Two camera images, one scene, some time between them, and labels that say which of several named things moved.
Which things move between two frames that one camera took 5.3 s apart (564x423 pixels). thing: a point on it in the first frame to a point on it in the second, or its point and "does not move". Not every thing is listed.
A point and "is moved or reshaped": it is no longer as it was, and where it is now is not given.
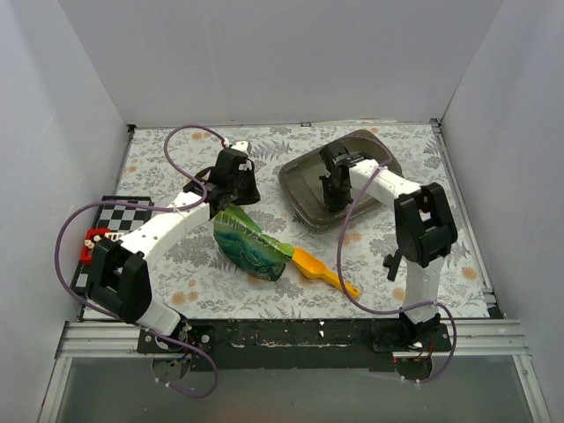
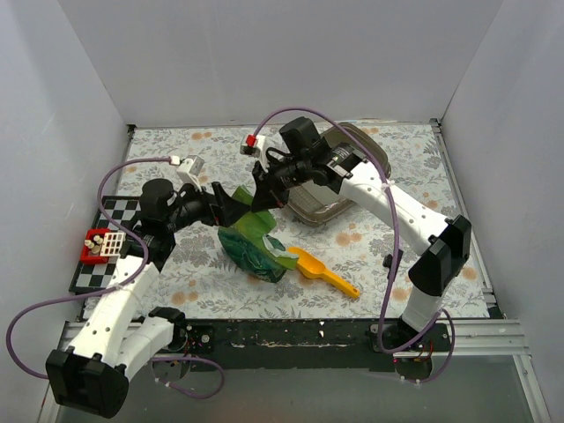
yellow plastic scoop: [314, 266] does not move
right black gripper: [331, 187] to [265, 180]
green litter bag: [248, 249] is moved or reshaped
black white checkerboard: [118, 218] does not move
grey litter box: [302, 189] is moved or reshaped
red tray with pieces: [91, 237] does not move
